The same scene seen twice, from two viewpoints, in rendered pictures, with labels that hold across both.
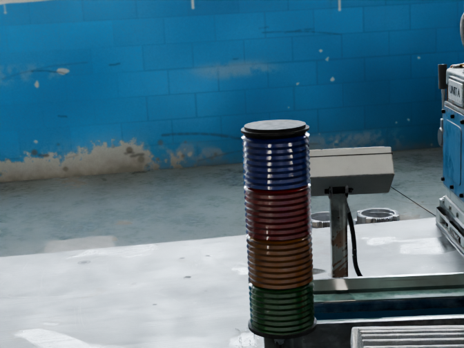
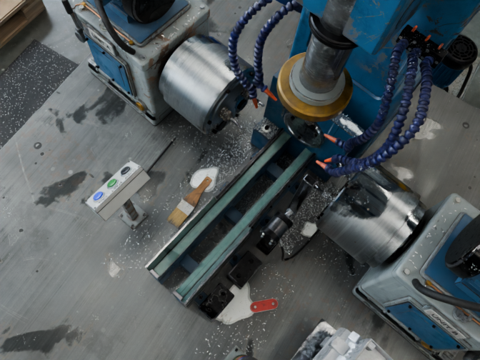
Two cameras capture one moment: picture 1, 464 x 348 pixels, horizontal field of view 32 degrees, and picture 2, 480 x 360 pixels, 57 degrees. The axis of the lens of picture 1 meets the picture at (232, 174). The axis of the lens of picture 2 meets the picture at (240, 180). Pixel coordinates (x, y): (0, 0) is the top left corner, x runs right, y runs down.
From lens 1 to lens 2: 119 cm
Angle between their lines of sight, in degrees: 68
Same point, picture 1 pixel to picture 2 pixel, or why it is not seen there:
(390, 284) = (183, 233)
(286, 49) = not seen: outside the picture
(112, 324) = (38, 305)
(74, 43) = not seen: outside the picture
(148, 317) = (48, 285)
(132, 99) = not seen: outside the picture
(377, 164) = (141, 180)
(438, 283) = (199, 217)
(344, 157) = (124, 189)
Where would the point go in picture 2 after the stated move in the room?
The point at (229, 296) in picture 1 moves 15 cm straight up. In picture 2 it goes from (65, 234) to (49, 222)
